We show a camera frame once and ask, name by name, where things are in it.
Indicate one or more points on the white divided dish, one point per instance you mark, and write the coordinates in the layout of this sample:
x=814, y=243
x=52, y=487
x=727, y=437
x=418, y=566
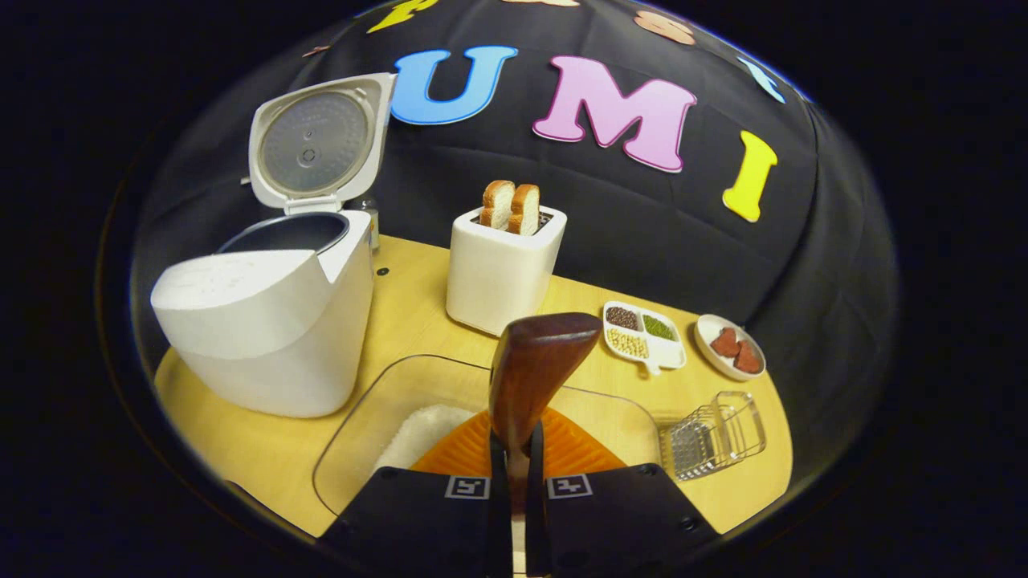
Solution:
x=668, y=355

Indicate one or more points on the bread slice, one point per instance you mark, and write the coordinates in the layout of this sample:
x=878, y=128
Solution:
x=496, y=205
x=525, y=210

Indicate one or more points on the brown wooden spoon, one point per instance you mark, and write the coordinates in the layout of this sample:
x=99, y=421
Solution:
x=534, y=361

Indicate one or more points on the red heart cookie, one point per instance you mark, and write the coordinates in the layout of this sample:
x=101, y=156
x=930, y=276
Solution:
x=748, y=358
x=725, y=343

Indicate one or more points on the white round plate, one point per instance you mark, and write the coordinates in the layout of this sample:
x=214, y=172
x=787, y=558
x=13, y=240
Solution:
x=707, y=341

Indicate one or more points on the green beans pile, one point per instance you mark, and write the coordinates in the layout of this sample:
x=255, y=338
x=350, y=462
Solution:
x=659, y=327

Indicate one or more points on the pink cloth clip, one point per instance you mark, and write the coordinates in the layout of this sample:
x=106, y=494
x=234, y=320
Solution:
x=316, y=50

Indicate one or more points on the white toaster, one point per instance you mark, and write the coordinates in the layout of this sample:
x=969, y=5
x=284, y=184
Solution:
x=498, y=281

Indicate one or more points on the small glass bottle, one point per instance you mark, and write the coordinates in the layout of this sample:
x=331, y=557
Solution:
x=371, y=225

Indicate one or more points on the white rice cooker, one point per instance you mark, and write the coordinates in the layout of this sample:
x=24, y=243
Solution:
x=265, y=321

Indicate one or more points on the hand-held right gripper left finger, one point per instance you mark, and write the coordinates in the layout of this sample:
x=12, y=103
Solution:
x=418, y=522

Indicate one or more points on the clear plastic rice box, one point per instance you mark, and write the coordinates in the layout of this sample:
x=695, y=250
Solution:
x=385, y=393

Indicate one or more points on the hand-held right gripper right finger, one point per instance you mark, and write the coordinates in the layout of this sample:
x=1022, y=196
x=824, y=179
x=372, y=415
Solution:
x=618, y=522

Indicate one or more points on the brown beans pile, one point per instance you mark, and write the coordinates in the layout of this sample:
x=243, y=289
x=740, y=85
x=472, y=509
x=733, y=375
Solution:
x=622, y=318

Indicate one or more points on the black backdrop cloth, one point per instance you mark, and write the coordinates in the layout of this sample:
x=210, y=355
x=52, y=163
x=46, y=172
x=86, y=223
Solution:
x=658, y=233

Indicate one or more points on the white rice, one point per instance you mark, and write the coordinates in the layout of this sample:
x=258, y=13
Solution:
x=418, y=437

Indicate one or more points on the yellow beans pile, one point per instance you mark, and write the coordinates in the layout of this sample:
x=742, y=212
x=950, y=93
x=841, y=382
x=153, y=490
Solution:
x=628, y=343

